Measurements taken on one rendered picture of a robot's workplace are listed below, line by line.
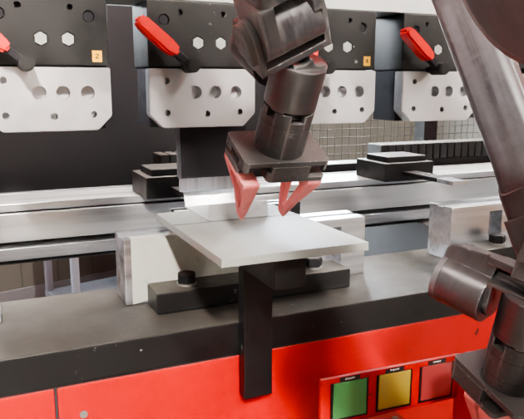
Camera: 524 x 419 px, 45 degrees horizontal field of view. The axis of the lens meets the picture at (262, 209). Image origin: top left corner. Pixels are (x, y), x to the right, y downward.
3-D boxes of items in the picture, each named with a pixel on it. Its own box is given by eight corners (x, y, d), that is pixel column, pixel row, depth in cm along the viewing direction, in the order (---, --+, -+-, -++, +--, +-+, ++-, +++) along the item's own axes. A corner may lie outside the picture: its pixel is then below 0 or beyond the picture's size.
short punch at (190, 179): (181, 193, 91) (180, 125, 89) (177, 190, 92) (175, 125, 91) (245, 188, 95) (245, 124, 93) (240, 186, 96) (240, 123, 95)
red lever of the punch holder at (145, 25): (144, 11, 77) (203, 64, 81) (135, 14, 80) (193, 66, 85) (135, 22, 77) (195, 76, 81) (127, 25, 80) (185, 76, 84)
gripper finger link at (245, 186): (213, 199, 77) (226, 135, 71) (267, 196, 80) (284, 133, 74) (231, 236, 72) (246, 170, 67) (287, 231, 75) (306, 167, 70)
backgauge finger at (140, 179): (170, 215, 95) (170, 183, 94) (131, 189, 118) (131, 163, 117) (244, 209, 99) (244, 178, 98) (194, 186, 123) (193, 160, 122)
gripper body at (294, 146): (224, 145, 72) (234, 86, 68) (303, 142, 76) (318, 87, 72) (242, 179, 68) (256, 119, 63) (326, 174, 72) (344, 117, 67)
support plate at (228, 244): (221, 268, 66) (221, 258, 65) (155, 219, 89) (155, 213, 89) (368, 250, 73) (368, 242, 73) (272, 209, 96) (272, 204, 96)
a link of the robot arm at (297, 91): (294, 66, 61) (341, 63, 64) (259, 34, 65) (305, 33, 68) (278, 127, 65) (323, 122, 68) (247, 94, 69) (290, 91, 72)
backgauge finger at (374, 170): (433, 194, 114) (435, 166, 113) (355, 175, 137) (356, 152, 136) (485, 189, 119) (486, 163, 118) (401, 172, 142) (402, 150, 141)
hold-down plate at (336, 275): (157, 315, 84) (156, 293, 84) (147, 303, 89) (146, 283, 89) (350, 287, 96) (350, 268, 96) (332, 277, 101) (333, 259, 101)
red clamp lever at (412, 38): (413, 23, 93) (452, 68, 97) (397, 26, 96) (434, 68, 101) (407, 33, 93) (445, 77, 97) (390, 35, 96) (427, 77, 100)
